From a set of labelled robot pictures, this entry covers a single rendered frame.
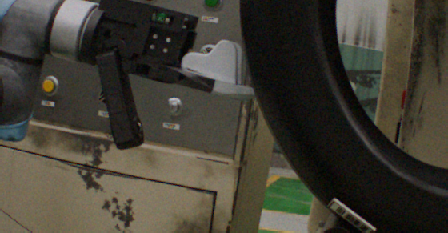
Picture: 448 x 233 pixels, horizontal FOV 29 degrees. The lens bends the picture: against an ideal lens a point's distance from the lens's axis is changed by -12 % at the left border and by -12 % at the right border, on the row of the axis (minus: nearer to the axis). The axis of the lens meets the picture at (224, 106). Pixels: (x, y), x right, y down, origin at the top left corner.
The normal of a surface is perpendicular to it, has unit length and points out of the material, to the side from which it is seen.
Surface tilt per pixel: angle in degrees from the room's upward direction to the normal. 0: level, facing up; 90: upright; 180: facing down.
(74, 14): 61
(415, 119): 90
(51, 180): 90
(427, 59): 90
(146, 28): 90
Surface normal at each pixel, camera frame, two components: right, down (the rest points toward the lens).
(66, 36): -0.22, 0.20
